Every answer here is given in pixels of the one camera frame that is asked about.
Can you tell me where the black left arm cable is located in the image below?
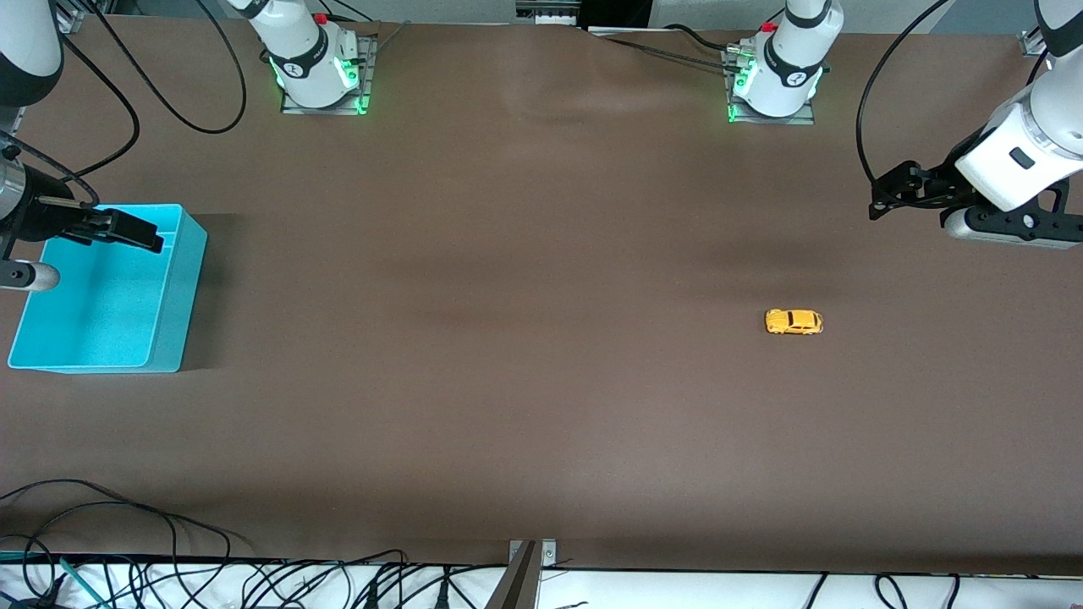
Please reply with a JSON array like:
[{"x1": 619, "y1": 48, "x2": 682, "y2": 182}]
[{"x1": 856, "y1": 0, "x2": 953, "y2": 191}]

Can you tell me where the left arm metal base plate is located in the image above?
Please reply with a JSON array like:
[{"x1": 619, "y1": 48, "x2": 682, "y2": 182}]
[{"x1": 726, "y1": 47, "x2": 818, "y2": 126}]

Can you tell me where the grey equipment box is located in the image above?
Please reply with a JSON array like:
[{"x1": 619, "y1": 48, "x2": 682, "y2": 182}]
[{"x1": 514, "y1": 0, "x2": 585, "y2": 26}]

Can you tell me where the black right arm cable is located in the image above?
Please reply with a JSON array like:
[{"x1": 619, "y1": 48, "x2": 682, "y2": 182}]
[{"x1": 0, "y1": 34, "x2": 140, "y2": 208}]

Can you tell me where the yellow beetle toy car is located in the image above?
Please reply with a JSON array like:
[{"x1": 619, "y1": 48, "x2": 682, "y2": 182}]
[{"x1": 766, "y1": 309, "x2": 823, "y2": 336}]

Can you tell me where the black base supply cable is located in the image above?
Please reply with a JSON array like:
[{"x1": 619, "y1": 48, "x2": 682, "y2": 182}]
[
  {"x1": 605, "y1": 34, "x2": 741, "y2": 73},
  {"x1": 664, "y1": 24, "x2": 733, "y2": 52}
]

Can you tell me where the black long looped cable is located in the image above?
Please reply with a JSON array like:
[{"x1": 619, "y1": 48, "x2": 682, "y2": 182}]
[{"x1": 80, "y1": 0, "x2": 248, "y2": 134}]

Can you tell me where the black thin floor cable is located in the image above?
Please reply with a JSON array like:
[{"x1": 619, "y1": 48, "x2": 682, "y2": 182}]
[
  {"x1": 0, "y1": 480, "x2": 234, "y2": 559},
  {"x1": 25, "y1": 502, "x2": 180, "y2": 563}
]

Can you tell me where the turquoise plastic bin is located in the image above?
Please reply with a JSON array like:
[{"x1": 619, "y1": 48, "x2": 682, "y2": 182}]
[{"x1": 7, "y1": 204, "x2": 208, "y2": 374}]

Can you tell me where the grey metal table bracket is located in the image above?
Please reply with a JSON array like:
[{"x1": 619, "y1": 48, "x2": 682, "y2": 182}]
[{"x1": 487, "y1": 539, "x2": 558, "y2": 609}]

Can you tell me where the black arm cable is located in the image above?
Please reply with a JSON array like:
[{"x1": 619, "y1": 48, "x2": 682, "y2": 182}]
[
  {"x1": 856, "y1": 0, "x2": 953, "y2": 191},
  {"x1": 0, "y1": 34, "x2": 140, "y2": 208}
]

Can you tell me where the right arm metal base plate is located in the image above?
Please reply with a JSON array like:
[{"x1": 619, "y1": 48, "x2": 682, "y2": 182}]
[{"x1": 279, "y1": 32, "x2": 375, "y2": 116}]

